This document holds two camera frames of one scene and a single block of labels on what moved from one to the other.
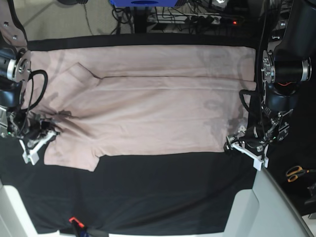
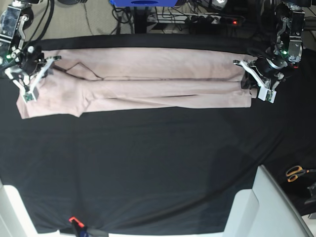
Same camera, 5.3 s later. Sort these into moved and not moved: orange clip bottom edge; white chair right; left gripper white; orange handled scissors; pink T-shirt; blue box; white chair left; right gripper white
Moved: pink T-shirt; right gripper white; left gripper white
Not moved: white chair right; white chair left; orange clip bottom edge; orange handled scissors; blue box
